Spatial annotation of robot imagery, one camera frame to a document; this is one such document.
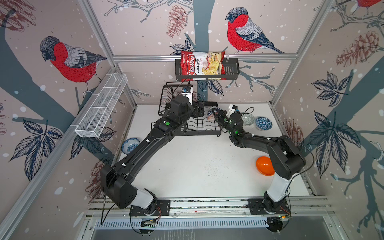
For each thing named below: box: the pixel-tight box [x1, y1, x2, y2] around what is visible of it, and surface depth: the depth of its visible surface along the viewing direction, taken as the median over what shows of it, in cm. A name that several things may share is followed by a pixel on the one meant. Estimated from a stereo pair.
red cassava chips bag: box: [181, 50, 226, 82], surface depth 90 cm
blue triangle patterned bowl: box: [255, 116, 273, 131], surface depth 108 cm
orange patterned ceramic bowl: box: [207, 106, 219, 121], surface depth 89 cm
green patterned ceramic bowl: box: [241, 113, 255, 126], surface depth 109 cm
